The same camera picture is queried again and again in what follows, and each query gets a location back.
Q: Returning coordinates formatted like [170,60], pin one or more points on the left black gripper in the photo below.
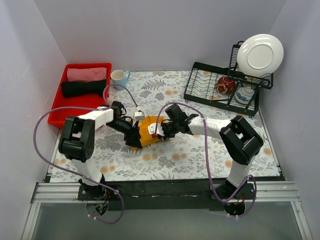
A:
[132,136]

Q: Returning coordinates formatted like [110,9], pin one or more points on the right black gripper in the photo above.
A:
[163,129]

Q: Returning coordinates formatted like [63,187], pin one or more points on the orange t shirt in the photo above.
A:
[146,137]

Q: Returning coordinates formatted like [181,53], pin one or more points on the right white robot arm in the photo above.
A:
[242,142]

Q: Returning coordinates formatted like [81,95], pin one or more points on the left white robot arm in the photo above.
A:
[77,141]

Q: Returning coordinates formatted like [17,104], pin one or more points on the floral table mat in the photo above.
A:
[182,157]

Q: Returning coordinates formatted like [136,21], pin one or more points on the red floral bowl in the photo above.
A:
[225,86]

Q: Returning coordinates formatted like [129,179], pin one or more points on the light blue mug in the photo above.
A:
[120,78]

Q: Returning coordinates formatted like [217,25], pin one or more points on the white blue floral bowl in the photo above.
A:
[244,94]

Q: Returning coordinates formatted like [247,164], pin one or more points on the pink rolled t shirt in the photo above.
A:
[86,74]

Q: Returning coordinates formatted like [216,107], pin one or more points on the black rolled t shirt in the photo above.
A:
[78,88]

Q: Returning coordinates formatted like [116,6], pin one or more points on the white plate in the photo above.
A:
[259,55]

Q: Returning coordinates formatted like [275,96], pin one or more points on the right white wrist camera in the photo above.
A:
[155,130]

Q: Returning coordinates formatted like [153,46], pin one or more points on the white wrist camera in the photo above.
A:
[138,116]
[155,130]

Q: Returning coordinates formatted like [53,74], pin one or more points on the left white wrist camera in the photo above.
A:
[138,116]

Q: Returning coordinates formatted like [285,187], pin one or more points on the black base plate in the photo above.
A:
[167,194]

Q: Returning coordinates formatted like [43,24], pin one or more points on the black wire dish rack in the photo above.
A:
[203,79]

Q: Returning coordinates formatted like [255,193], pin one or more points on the aluminium rail frame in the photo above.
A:
[264,191]

